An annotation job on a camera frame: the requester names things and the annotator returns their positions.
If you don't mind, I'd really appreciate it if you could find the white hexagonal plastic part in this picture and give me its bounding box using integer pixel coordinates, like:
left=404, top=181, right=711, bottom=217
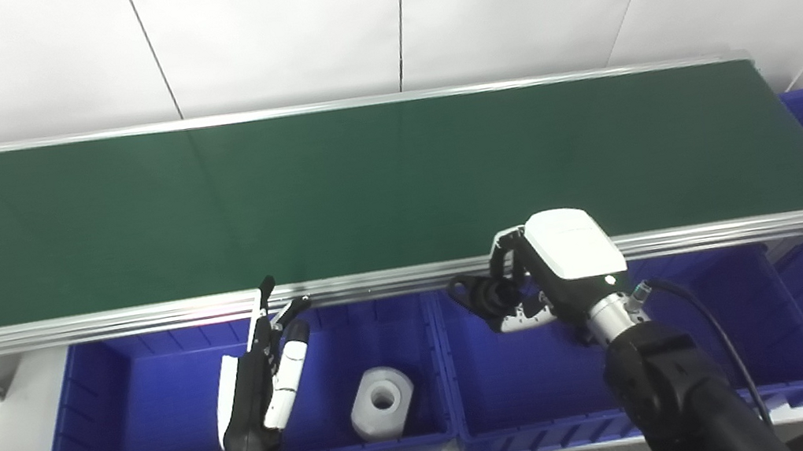
left=344, top=363, right=423, bottom=446

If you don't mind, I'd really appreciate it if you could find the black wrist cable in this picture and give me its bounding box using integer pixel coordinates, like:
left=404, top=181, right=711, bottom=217
left=628, top=264, right=776, bottom=448

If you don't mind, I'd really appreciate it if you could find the black flanged machine part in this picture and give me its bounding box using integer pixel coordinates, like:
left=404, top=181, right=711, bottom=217
left=445, top=264, right=532, bottom=328

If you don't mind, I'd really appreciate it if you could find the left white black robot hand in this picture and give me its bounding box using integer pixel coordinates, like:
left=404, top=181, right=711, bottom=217
left=196, top=270, right=335, bottom=451

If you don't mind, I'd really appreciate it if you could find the green conveyor belt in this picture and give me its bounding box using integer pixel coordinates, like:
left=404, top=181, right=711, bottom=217
left=0, top=30, right=803, bottom=331
left=0, top=22, right=803, bottom=360

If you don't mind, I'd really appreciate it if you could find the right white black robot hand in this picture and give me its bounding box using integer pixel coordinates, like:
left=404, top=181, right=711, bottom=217
left=480, top=199, right=637, bottom=337

